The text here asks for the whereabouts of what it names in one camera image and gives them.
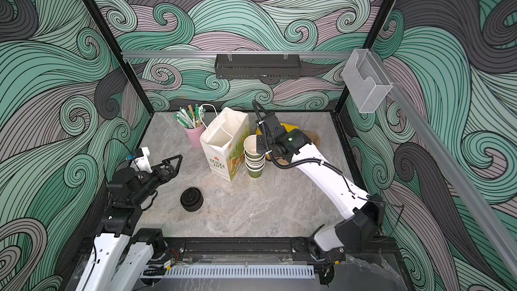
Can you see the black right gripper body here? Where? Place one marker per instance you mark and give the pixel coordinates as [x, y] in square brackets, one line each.
[265, 146]

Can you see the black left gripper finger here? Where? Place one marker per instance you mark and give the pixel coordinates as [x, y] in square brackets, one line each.
[170, 174]
[173, 163]

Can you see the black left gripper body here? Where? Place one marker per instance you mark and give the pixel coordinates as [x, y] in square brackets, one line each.
[151, 182]

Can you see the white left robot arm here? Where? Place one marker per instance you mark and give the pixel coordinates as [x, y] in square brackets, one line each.
[119, 253]

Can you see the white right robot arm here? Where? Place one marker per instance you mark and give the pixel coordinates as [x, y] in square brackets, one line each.
[362, 212]

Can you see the yellow paper napkin stack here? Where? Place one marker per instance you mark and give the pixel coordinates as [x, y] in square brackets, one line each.
[288, 128]

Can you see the stack of green paper cups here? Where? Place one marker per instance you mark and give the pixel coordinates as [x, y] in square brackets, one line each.
[255, 162]

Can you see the stack of black cup lids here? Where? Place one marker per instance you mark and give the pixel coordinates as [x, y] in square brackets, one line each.
[192, 199]

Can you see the pink holder cup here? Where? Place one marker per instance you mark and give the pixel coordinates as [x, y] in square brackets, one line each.
[194, 135]

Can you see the brown pulp cup carrier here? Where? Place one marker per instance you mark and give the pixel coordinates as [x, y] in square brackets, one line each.
[314, 137]

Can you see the white green paper bag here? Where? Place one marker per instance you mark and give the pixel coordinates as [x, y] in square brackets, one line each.
[223, 142]

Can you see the black wall shelf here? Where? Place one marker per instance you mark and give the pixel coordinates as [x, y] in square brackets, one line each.
[257, 67]

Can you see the clear acrylic wall pocket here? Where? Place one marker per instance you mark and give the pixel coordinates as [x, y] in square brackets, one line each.
[367, 80]

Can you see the aluminium wall rail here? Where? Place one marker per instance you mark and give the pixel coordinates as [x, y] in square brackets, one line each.
[185, 54]

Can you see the white slotted cable duct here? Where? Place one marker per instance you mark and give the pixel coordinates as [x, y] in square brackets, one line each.
[235, 271]

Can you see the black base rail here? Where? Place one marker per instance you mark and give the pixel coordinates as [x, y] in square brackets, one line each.
[191, 249]

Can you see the black cage frame post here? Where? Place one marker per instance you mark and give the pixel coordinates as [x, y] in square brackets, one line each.
[112, 43]

